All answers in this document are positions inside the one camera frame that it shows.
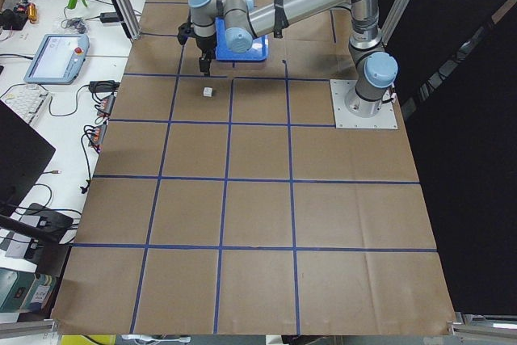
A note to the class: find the teach pendant tablet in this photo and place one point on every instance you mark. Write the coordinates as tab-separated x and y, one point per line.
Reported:
58	59

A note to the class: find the white keyboard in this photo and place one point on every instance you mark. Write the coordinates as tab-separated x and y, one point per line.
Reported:
28	101

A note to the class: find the black power adapter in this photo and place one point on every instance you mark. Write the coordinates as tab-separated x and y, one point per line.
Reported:
109	17

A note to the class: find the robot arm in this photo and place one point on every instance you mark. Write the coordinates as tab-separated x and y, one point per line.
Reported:
244	23

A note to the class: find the blue plastic tray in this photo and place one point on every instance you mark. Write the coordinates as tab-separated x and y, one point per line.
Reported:
235	44

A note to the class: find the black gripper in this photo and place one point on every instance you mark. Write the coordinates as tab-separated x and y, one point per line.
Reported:
203	44

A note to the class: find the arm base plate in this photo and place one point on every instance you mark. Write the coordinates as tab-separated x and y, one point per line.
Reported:
352	112

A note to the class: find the white block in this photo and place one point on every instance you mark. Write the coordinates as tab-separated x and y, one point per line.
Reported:
207	92

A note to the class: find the brown paper table cover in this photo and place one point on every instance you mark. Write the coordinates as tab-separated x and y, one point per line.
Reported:
249	212

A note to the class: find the black monitor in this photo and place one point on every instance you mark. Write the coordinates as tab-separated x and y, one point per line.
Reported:
24	156

